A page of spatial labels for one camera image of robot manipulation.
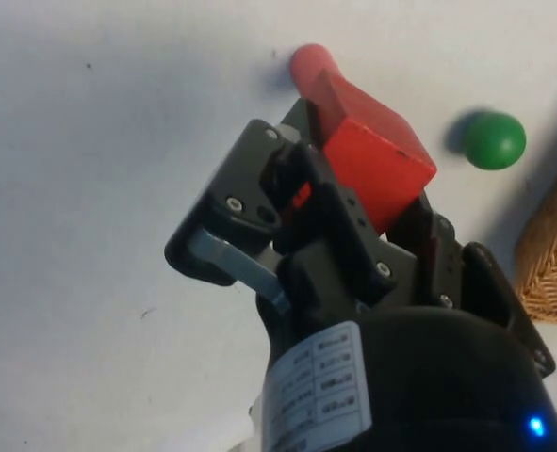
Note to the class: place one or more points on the green ball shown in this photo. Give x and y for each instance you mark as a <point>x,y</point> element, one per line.
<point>495,140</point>

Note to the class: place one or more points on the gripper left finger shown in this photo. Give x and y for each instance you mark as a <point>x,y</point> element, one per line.
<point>240,188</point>

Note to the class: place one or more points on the red wooden block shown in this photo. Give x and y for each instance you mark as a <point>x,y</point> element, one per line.
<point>377,160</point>

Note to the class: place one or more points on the wicker basket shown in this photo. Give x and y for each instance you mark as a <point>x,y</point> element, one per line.
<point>553,254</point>

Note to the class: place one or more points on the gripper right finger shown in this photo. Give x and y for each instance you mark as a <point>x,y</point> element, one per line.
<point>485,278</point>

